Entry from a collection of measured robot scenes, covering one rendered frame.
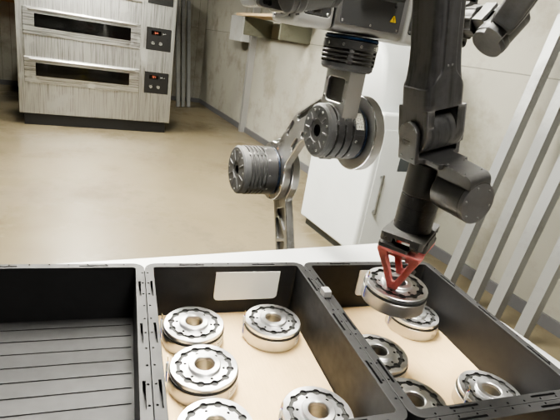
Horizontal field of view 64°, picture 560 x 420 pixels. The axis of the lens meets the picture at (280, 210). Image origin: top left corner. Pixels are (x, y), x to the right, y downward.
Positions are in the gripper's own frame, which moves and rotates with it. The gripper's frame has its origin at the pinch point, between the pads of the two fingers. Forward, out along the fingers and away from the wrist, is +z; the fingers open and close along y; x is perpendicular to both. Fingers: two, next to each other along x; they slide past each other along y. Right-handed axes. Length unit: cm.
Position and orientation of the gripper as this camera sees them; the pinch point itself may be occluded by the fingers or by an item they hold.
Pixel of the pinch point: (397, 277)
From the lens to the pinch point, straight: 75.4
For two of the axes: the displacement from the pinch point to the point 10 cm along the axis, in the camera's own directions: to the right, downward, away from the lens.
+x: -8.4, -3.1, 4.4
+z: -1.4, 9.1, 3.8
